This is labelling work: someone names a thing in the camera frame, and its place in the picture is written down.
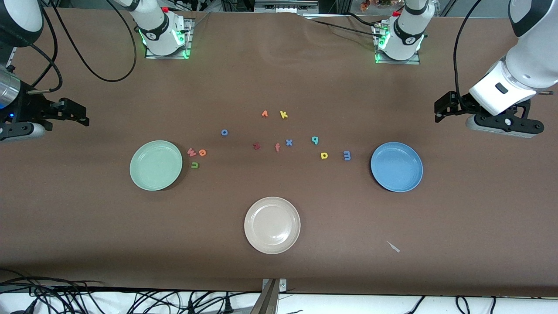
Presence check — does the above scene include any blue plate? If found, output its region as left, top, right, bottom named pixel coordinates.
left=371, top=142, right=424, bottom=193

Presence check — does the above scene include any green plate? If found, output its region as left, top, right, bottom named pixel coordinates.
left=129, top=140, right=183, bottom=191

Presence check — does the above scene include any orange flower decoration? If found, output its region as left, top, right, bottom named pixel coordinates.
left=360, top=0, right=393, bottom=11

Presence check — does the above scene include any grey metal box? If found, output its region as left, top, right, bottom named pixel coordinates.
left=255, top=0, right=319, bottom=13

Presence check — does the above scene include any beige plate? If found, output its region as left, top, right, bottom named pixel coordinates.
left=244, top=197, right=301, bottom=255

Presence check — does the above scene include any grey metal bar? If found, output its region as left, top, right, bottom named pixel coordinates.
left=250, top=279, right=279, bottom=314

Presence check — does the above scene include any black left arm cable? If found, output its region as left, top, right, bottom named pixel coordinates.
left=453, top=0, right=480, bottom=99

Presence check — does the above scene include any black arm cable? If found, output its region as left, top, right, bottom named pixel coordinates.
left=26, top=0, right=138, bottom=94
left=453, top=0, right=480, bottom=99

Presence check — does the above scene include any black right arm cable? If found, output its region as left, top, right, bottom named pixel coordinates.
left=26, top=0, right=138, bottom=94

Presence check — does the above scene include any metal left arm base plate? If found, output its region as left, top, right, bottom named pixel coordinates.
left=374, top=24, right=421, bottom=65

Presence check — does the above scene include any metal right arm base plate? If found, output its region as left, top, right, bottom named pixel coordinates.
left=145, top=17, right=194, bottom=59

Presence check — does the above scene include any black cable on table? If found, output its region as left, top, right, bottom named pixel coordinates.
left=312, top=20, right=379, bottom=34
left=344, top=12, right=376, bottom=27

